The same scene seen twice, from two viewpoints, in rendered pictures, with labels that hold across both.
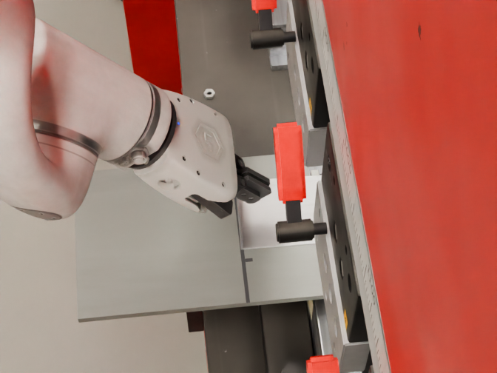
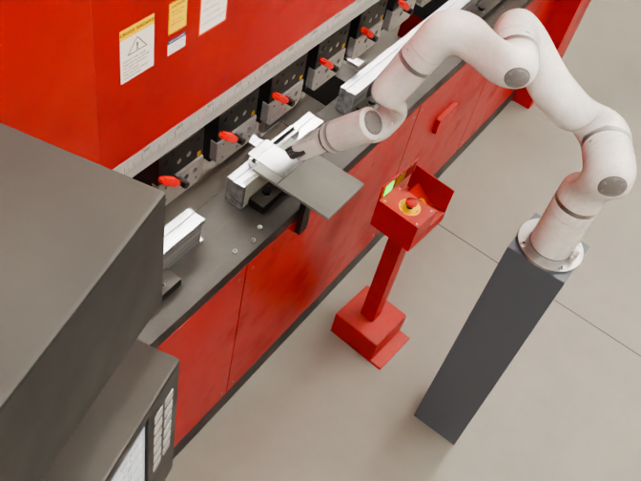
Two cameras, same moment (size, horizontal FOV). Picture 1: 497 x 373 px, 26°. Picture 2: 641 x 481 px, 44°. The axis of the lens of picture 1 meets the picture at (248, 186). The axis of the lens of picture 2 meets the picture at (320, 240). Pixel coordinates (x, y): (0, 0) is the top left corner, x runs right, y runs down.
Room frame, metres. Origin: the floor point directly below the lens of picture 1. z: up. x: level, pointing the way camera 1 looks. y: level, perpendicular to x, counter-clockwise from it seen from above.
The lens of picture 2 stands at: (1.88, 0.91, 2.57)
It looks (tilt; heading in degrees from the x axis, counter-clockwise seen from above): 49 degrees down; 210
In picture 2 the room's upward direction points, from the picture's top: 15 degrees clockwise
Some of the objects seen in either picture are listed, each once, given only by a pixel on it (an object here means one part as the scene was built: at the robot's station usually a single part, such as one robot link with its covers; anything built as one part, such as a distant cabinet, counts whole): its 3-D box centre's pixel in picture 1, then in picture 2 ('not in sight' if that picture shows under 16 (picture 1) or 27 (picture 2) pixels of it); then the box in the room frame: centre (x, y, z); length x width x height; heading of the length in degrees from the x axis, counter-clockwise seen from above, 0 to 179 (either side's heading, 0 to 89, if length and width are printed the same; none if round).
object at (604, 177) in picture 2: not in sight; (598, 178); (0.25, 0.69, 1.30); 0.19 x 0.12 x 0.24; 33
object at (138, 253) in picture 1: (197, 233); (308, 177); (0.56, 0.06, 1.00); 0.26 x 0.18 x 0.01; 96
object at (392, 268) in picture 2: not in sight; (386, 271); (0.17, 0.22, 0.39); 0.06 x 0.06 x 0.54; 2
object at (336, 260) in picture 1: (382, 251); (319, 51); (0.40, -0.11, 1.26); 0.15 x 0.09 x 0.17; 6
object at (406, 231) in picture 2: not in sight; (413, 204); (0.17, 0.22, 0.75); 0.20 x 0.16 x 0.18; 2
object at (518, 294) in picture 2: not in sight; (489, 342); (0.23, 0.67, 0.50); 0.18 x 0.18 x 1.00; 5
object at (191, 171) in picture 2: not in sight; (168, 160); (1.00, -0.04, 1.26); 0.15 x 0.09 x 0.17; 6
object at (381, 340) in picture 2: not in sight; (373, 326); (0.17, 0.25, 0.06); 0.25 x 0.20 x 0.12; 92
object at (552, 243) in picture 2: not in sight; (563, 224); (0.23, 0.67, 1.09); 0.19 x 0.19 x 0.18
